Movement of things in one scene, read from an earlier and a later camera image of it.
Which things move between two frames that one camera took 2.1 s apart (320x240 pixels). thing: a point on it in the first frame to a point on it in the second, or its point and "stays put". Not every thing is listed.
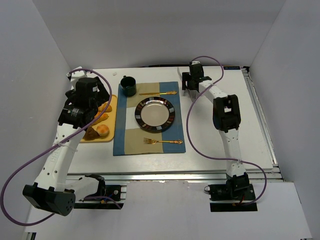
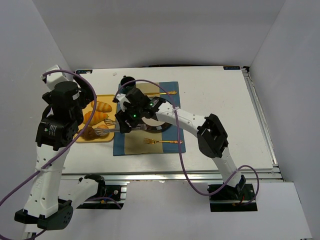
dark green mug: x=129 y=86 stays put
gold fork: x=152 y=141 stays put
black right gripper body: x=188 y=81 to x=124 y=122
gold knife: x=172 y=92 stays put
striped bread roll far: x=101 y=108 stays put
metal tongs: x=186 y=89 to x=99 y=131
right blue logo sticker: x=231 y=68 stays put
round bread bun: x=103 y=130 stays put
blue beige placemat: x=129 y=134 stays put
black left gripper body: x=102 y=90 to x=83 y=93
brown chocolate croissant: x=90 y=134 stays put
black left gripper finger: x=103 y=95 to x=86 y=93
